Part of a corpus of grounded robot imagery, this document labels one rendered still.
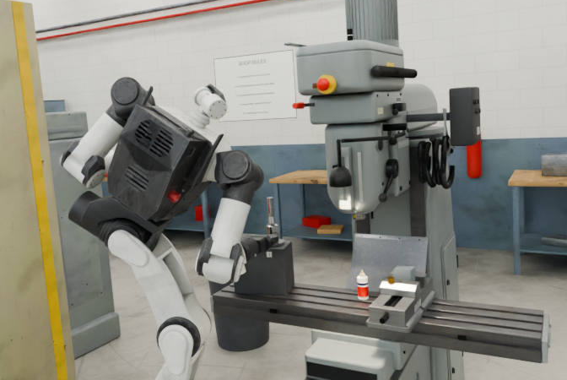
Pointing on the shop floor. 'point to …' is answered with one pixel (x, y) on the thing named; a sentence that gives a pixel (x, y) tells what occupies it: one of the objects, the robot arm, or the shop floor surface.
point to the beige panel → (28, 216)
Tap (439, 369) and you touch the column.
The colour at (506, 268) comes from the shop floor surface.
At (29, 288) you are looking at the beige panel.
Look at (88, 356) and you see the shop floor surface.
